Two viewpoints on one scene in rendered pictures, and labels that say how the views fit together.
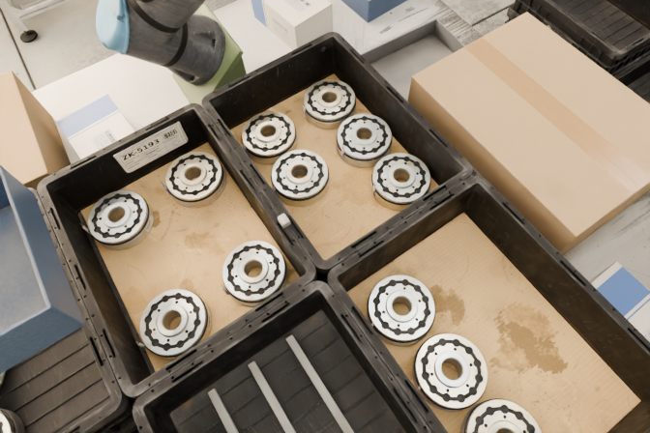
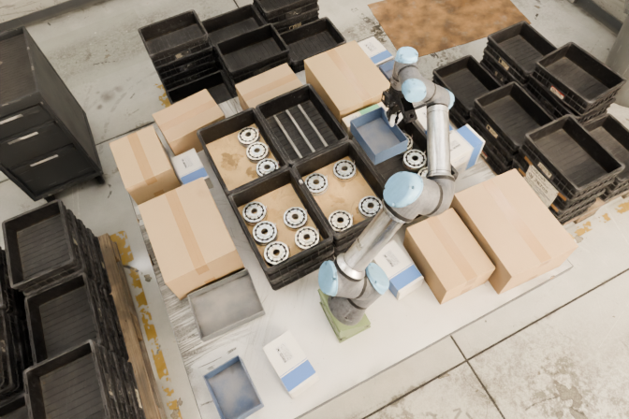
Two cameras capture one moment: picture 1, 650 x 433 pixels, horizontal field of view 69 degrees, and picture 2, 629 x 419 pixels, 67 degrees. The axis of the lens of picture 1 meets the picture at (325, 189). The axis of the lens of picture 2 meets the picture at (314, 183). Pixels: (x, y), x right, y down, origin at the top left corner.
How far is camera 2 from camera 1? 177 cm
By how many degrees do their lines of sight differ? 62
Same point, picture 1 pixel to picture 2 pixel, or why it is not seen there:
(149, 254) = (358, 196)
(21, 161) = (420, 234)
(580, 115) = (174, 221)
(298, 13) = (285, 341)
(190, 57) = not seen: hidden behind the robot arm
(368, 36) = (244, 346)
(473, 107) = (215, 229)
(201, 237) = (338, 201)
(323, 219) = (288, 204)
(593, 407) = (219, 144)
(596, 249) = not seen: hidden behind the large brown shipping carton
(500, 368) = (241, 154)
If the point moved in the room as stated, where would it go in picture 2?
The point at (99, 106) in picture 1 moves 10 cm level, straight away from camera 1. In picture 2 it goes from (401, 282) to (416, 303)
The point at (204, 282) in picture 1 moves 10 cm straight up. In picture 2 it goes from (336, 185) to (335, 172)
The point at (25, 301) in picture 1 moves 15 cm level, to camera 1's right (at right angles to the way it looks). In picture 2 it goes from (367, 136) to (330, 136)
